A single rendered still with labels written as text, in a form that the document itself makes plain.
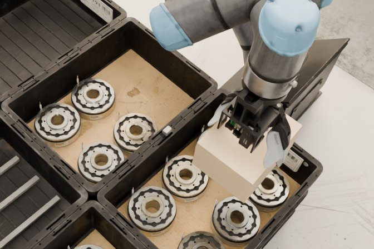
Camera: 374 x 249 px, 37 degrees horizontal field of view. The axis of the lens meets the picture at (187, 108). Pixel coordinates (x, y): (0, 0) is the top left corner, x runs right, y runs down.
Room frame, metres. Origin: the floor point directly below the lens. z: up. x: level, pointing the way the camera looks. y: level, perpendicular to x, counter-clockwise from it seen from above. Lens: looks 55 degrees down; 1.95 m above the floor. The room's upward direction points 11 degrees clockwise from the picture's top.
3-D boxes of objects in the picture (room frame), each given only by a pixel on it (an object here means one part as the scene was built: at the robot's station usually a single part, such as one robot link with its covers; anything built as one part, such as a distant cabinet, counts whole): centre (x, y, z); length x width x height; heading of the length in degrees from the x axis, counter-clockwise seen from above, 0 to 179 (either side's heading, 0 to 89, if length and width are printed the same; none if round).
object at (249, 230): (0.51, -0.15, 0.86); 0.10 x 0.10 x 0.01
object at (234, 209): (0.51, -0.15, 0.86); 0.05 x 0.05 x 0.01
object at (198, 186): (0.58, -0.03, 0.86); 0.10 x 0.10 x 0.01
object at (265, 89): (0.53, -0.11, 1.32); 0.08 x 0.08 x 0.05
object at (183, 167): (0.58, -0.03, 0.86); 0.05 x 0.05 x 0.01
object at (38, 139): (0.71, 0.17, 0.92); 0.40 x 0.30 x 0.02; 147
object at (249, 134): (0.52, -0.11, 1.24); 0.09 x 0.08 x 0.12; 150
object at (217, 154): (0.55, -0.12, 1.09); 0.16 x 0.12 x 0.07; 150
